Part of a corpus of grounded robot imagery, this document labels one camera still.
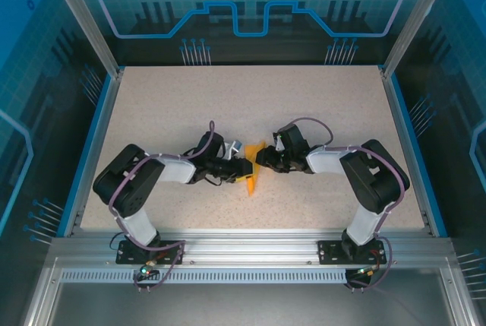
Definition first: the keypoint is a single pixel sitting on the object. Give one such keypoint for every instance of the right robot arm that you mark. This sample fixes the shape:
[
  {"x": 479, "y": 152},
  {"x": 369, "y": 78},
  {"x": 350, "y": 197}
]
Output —
[{"x": 376, "y": 178}]

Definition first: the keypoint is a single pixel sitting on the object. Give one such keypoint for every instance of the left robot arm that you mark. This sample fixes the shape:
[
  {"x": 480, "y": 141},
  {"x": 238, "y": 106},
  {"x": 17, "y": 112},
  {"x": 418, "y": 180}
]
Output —
[{"x": 129, "y": 185}]

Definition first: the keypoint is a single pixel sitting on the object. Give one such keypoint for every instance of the connector with green light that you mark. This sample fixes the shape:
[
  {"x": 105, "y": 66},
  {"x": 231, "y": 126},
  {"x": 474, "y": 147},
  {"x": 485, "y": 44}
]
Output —
[
  {"x": 366, "y": 272},
  {"x": 147, "y": 269}
]

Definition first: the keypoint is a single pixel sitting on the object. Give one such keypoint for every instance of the aluminium cross rail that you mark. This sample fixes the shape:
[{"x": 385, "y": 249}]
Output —
[{"x": 247, "y": 246}]

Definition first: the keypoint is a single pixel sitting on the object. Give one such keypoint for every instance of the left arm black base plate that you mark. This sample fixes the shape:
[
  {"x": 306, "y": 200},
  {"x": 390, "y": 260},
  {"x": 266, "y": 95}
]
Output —
[{"x": 171, "y": 254}]

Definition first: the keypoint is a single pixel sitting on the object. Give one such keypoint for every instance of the aluminium side rail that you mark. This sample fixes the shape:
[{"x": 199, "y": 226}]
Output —
[
  {"x": 107, "y": 121},
  {"x": 397, "y": 121}
]

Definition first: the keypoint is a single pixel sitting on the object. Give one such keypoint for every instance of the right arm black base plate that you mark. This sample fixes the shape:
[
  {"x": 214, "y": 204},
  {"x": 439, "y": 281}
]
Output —
[{"x": 330, "y": 253}]

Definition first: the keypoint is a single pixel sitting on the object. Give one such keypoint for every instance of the aluminium corner post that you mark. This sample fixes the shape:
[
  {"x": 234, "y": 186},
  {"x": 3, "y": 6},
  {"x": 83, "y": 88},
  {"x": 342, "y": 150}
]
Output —
[
  {"x": 91, "y": 26},
  {"x": 408, "y": 26}
]

